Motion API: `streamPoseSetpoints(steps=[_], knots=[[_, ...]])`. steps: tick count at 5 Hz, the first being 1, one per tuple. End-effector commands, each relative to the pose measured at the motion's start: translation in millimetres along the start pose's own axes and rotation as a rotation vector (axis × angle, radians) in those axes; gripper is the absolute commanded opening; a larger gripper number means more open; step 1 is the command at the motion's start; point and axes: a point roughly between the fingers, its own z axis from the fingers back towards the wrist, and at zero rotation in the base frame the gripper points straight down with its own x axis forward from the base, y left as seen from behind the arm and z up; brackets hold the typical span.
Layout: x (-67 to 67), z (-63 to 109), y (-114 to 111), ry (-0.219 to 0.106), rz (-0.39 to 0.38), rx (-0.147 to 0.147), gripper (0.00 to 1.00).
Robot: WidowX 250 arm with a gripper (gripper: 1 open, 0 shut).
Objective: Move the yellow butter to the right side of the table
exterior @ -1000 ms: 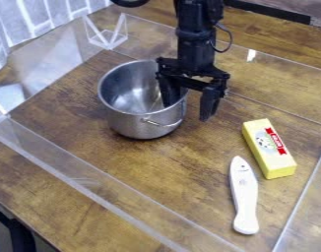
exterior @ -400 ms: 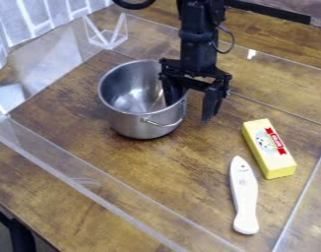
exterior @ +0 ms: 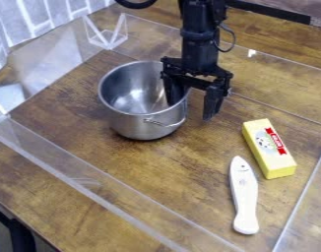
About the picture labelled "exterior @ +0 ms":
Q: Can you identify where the stainless steel pot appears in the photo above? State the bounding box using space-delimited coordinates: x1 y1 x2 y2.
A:
98 61 190 141

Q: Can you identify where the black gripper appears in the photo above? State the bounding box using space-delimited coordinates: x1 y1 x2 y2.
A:
161 31 234 121

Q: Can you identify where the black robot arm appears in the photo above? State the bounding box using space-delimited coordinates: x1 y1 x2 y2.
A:
161 0 233 121

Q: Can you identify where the white patterned curtain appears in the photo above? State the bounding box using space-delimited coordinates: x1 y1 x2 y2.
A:
0 0 115 70

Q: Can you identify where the black bar at back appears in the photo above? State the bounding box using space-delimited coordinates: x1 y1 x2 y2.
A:
226 0 311 25

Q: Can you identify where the clear acrylic barrier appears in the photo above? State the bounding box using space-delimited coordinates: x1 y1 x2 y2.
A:
0 9 321 252

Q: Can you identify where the black cable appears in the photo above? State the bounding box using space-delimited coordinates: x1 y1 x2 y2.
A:
114 0 161 10

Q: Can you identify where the yellow butter block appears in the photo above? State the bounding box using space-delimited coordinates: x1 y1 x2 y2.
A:
242 118 297 179

